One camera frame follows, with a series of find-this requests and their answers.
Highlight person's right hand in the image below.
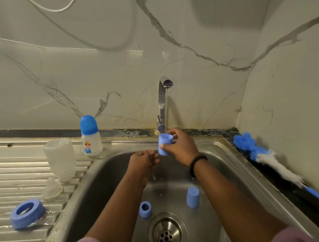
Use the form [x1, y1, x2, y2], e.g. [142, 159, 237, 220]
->
[159, 128, 201, 168]

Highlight person's left hand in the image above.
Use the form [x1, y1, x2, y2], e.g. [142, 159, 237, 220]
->
[126, 150, 161, 187]

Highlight blue cylindrical bottle cap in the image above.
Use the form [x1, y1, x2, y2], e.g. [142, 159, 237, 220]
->
[158, 133, 174, 157]
[186, 186, 200, 209]

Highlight cartoon print baby bottle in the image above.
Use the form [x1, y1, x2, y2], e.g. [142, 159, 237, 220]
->
[80, 115, 104, 157]

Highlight blue and white bottle brush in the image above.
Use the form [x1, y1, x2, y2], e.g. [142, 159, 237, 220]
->
[233, 132, 319, 198]

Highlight translucent bottle front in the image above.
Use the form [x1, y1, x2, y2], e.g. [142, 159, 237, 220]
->
[43, 138, 77, 182]

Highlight clear silicone teat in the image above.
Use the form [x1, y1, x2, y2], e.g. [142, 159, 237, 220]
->
[41, 177, 64, 201]

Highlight person's left forearm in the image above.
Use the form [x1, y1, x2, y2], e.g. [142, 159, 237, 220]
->
[86, 175, 148, 242]

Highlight chrome sink faucet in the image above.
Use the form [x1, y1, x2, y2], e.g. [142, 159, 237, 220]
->
[157, 77, 174, 134]

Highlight metal sink drain strainer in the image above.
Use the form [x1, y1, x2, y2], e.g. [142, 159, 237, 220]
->
[148, 212, 187, 242]

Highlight stainless steel sink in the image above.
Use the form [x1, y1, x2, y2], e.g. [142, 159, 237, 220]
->
[0, 137, 319, 242]

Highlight black bead bracelet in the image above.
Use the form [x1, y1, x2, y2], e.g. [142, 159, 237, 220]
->
[188, 154, 209, 179]

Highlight white cable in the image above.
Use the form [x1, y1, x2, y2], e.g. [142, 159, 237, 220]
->
[27, 0, 75, 13]

